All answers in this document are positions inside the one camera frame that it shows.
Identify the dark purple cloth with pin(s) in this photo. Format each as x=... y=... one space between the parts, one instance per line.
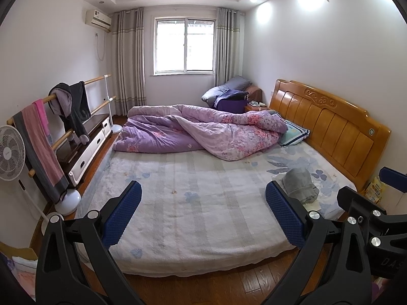
x=230 y=101

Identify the cardboard box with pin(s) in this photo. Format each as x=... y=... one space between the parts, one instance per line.
x=19 y=251

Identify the white and dark cabinet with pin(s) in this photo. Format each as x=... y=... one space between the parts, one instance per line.
x=89 y=152

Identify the bed with pale floral sheet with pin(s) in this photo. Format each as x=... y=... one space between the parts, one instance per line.
x=190 y=203

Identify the grey-green garment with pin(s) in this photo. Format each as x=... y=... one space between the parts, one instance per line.
x=300 y=186

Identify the black jacket with lilac lining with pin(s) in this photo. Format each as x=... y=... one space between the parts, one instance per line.
x=79 y=108

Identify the grey striped curtain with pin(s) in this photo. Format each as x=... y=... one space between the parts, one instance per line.
x=227 y=47
x=128 y=63

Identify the pale teal pillow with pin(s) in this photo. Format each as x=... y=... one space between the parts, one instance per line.
x=294 y=133

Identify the white air conditioner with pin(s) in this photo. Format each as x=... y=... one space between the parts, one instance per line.
x=98 y=19

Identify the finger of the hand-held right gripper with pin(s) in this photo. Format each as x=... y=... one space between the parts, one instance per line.
x=394 y=180
x=348 y=198

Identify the white standing fan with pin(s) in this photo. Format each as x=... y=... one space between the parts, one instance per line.
x=11 y=152

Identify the window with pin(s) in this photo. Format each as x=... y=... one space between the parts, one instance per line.
x=183 y=46

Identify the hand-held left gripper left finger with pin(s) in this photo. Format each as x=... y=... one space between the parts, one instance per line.
x=124 y=213

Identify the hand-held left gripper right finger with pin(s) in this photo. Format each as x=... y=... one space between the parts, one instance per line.
x=284 y=216

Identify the brown armchair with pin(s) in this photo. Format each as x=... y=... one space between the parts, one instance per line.
x=255 y=92

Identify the purple floral quilt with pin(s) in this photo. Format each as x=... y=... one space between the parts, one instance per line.
x=178 y=130

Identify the pink and grey towel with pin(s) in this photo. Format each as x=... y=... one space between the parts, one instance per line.
x=38 y=152

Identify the wooden nightstand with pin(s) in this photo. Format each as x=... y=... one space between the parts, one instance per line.
x=257 y=109

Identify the wooden bar clothes rack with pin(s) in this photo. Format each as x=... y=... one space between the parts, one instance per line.
x=95 y=80

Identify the wooden headboard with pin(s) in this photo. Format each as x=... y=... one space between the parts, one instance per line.
x=334 y=124

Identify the yellow package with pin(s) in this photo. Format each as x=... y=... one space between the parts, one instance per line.
x=373 y=189

